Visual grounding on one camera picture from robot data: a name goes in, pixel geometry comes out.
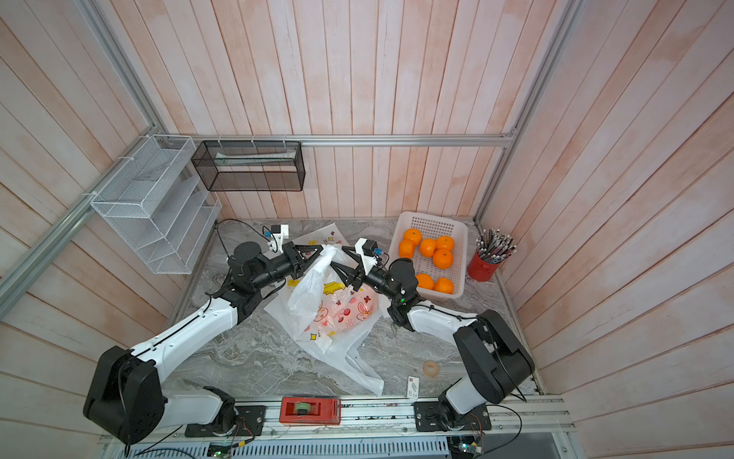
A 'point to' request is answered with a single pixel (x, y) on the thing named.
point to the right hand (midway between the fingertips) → (337, 256)
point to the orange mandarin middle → (442, 258)
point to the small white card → (413, 387)
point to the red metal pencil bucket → (481, 270)
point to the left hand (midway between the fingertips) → (324, 252)
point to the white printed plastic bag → (322, 304)
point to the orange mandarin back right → (413, 234)
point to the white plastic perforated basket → (449, 234)
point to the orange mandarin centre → (427, 247)
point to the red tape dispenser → (310, 411)
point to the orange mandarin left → (406, 249)
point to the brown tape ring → (426, 369)
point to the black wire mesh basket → (250, 165)
